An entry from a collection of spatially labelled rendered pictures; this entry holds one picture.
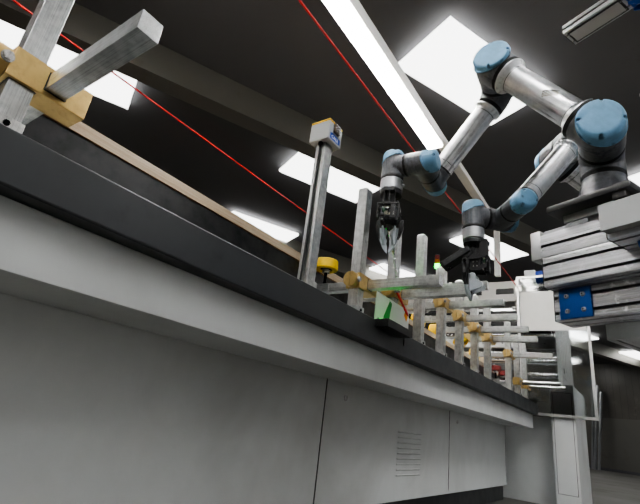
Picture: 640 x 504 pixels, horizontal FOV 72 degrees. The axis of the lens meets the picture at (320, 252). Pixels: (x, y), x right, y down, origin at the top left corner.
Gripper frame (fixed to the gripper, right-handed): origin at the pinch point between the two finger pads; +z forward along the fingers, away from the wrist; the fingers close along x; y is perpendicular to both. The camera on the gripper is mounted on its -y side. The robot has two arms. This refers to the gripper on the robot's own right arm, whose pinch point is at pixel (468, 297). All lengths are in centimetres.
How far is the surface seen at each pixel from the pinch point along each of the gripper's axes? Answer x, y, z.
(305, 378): -23, -47, 31
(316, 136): -58, -27, -35
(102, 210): -113, -23, 17
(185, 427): -68, -47, 49
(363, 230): -30.6, -24.4, -15.4
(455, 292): -1.4, -3.8, -1.5
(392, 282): -26.4, -15.1, 1.9
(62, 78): -126, -19, 3
